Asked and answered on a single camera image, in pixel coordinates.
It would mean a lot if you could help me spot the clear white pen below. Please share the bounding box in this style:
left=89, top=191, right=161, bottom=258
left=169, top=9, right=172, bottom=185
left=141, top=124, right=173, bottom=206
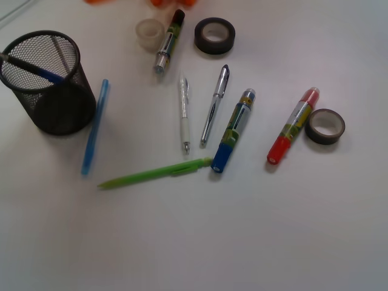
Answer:
left=178, top=75, right=190, bottom=155

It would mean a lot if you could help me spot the clear tape roll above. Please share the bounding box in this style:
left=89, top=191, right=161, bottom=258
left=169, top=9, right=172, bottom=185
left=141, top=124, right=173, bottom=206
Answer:
left=135, top=19, right=165, bottom=52

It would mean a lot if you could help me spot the light blue pen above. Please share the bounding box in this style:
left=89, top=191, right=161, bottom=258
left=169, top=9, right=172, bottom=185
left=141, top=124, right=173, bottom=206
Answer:
left=81, top=79, right=109, bottom=175

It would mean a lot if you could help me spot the silver capped pen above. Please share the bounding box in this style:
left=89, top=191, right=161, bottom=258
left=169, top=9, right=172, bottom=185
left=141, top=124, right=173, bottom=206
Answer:
left=200, top=64, right=230, bottom=148

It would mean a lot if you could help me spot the black capped marker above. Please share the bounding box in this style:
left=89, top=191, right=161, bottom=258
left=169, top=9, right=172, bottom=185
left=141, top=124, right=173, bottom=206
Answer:
left=154, top=9, right=186, bottom=75

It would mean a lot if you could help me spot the green mechanical pencil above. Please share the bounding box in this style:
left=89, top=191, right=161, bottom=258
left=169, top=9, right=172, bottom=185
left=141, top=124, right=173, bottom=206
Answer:
left=98, top=158, right=213, bottom=190

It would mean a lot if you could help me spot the blue capped marker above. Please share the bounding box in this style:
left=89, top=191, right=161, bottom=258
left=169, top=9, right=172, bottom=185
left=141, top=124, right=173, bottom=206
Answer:
left=211, top=89, right=256, bottom=173

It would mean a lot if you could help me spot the dark blue mechanical pencil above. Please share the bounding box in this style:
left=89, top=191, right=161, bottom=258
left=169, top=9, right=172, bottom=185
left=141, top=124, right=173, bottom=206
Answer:
left=1, top=53, right=64, bottom=84

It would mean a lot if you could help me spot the black mesh pen holder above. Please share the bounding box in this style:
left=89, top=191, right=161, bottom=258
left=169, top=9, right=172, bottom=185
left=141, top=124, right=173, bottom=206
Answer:
left=1, top=30, right=96, bottom=136

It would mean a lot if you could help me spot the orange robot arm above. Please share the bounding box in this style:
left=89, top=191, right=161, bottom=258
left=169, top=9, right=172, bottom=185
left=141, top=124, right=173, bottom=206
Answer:
left=84, top=0, right=198, bottom=7

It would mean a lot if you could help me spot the red capped marker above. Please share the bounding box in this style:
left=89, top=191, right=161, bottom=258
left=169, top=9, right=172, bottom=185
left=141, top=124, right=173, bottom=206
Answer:
left=267, top=87, right=320, bottom=165

